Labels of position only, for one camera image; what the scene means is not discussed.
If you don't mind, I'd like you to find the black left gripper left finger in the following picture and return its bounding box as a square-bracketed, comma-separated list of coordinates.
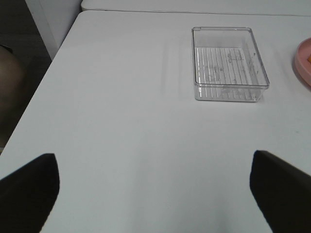
[0, 153, 59, 233]

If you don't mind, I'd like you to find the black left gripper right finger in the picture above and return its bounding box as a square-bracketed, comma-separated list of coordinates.
[250, 150, 311, 233]

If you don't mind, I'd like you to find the brown object beside table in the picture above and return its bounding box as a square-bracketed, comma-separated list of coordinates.
[0, 46, 25, 148]

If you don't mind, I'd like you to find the clear plastic ingredient tray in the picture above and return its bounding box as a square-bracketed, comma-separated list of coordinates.
[191, 27, 270, 102]

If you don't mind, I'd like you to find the pink round plate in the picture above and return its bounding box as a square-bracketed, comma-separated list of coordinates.
[294, 38, 311, 86]

